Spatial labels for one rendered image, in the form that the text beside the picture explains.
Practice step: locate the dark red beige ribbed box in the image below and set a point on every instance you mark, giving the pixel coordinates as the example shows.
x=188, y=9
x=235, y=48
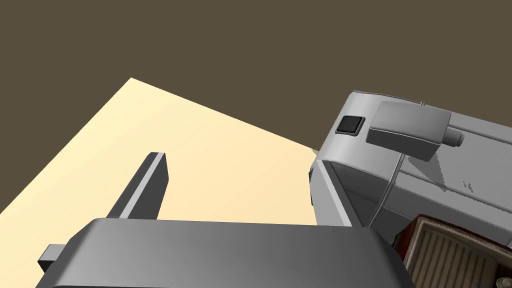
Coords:
x=448, y=256

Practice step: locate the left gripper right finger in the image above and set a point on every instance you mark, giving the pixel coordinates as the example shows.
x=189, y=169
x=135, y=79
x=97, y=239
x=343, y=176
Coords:
x=330, y=200

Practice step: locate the grey box appliance with lever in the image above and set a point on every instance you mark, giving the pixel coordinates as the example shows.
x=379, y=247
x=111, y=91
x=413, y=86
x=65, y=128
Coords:
x=480, y=168

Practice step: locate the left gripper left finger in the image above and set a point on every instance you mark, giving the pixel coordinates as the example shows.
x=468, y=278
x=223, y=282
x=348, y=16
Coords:
x=138, y=196

